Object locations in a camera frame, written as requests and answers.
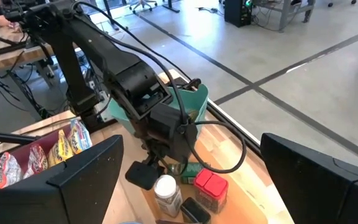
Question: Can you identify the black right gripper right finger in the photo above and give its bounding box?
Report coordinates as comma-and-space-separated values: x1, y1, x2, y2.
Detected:
259, 133, 358, 224

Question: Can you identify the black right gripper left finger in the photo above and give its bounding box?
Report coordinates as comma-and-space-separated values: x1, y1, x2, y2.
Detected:
0, 134, 124, 224

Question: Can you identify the green plastic bin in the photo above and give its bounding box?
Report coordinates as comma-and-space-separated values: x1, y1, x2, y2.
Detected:
108, 83, 209, 138

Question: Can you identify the green labelled herb jar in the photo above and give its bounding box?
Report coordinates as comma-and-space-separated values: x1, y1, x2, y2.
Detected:
167, 161, 213, 185

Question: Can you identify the yellow ramen packet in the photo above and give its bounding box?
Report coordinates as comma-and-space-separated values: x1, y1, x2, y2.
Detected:
47, 129, 75, 168

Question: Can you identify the clear spice jar white cap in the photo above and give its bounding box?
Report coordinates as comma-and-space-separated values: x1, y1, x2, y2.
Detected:
153, 174, 183, 218

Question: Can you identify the red lidded spice jar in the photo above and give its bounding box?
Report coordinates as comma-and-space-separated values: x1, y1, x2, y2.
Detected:
193, 168, 229, 215

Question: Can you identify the pink plastic bin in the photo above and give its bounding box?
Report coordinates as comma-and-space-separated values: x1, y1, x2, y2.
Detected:
0, 124, 85, 187

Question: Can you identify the office chair base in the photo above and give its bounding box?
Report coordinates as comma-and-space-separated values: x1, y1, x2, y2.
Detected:
128, 0, 158, 14

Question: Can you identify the black computer tower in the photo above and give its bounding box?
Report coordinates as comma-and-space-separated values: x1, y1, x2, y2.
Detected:
224, 0, 254, 28

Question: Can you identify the wooden workbench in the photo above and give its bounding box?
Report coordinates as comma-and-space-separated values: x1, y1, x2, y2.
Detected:
0, 26, 56, 76

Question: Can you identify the grey metal desk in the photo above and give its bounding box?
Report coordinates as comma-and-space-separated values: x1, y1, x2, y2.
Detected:
253, 0, 317, 34

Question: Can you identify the person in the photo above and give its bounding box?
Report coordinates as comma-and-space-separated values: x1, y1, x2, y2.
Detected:
0, 0, 21, 30

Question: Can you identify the black left camera cable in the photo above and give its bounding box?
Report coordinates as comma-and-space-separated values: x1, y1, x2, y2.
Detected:
72, 1, 248, 174

